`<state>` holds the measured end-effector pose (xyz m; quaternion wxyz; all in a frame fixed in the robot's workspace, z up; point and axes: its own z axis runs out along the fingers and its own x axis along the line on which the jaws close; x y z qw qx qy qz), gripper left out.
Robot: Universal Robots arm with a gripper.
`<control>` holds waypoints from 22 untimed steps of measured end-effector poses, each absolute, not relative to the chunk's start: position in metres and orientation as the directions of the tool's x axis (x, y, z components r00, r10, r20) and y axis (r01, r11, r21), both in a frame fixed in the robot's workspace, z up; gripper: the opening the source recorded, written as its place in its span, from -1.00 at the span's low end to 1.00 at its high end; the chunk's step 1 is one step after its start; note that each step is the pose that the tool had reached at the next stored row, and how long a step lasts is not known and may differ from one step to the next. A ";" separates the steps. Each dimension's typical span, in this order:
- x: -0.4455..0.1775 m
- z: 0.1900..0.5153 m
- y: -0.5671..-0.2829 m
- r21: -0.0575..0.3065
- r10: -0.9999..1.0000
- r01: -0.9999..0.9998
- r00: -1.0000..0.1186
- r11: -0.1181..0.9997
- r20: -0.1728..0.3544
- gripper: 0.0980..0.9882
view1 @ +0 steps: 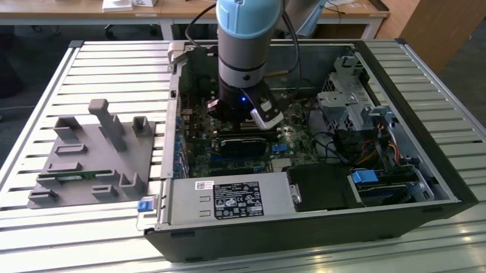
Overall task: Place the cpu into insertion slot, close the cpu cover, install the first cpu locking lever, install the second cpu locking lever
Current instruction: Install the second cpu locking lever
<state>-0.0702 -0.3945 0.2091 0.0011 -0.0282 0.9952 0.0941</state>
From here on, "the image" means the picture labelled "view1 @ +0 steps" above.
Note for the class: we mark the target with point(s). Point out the wooden desk white legs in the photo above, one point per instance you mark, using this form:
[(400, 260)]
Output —
[(57, 12)]

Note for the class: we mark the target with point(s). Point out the wooden cabinet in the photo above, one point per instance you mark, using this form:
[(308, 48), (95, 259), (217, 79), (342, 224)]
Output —
[(437, 28)]

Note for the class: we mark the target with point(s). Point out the green RAM stick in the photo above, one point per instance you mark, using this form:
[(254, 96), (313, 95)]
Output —
[(89, 174)]

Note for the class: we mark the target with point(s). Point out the blue plastic case latch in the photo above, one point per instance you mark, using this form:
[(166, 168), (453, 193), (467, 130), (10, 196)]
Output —
[(144, 206)]

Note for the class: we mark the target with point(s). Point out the hard disk in blue carrier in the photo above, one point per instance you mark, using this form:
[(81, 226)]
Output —
[(365, 177)]

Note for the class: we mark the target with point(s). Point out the black expansion slot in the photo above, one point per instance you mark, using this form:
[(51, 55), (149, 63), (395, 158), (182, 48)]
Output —
[(236, 171)]

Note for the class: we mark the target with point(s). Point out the black graphics card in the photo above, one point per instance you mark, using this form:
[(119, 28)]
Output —
[(244, 148)]

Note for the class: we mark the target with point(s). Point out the black open PC case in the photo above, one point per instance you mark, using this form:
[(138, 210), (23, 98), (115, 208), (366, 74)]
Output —
[(304, 241)]

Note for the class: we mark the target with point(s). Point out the silver perforated disk bay cage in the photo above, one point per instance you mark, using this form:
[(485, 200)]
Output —
[(334, 113)]

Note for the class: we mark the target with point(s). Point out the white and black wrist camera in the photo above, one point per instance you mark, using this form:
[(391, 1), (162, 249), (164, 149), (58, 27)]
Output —
[(268, 119)]

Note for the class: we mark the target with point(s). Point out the silver chipset heatsink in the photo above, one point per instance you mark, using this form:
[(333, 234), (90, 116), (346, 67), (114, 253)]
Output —
[(282, 165)]

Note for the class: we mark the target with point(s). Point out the green motherboard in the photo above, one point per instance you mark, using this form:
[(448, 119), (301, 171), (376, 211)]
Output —
[(300, 142)]

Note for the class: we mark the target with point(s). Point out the grey plastic parts rack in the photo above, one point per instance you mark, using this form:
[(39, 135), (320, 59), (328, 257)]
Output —
[(95, 159)]

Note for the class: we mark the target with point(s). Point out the RAM slot with white clips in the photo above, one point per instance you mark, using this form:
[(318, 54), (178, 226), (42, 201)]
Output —
[(236, 138), (236, 131)]

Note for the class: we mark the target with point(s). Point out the blue board connector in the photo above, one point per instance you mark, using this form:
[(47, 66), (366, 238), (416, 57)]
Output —
[(280, 148)]

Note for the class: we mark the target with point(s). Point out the small dark wrist camera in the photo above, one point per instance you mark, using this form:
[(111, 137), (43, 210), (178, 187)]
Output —
[(214, 107)]

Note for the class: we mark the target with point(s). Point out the small white box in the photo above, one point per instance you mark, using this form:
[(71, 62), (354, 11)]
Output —
[(146, 3)]

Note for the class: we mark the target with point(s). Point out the silver power supply with label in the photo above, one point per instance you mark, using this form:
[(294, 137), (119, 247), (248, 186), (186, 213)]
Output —
[(186, 199)]

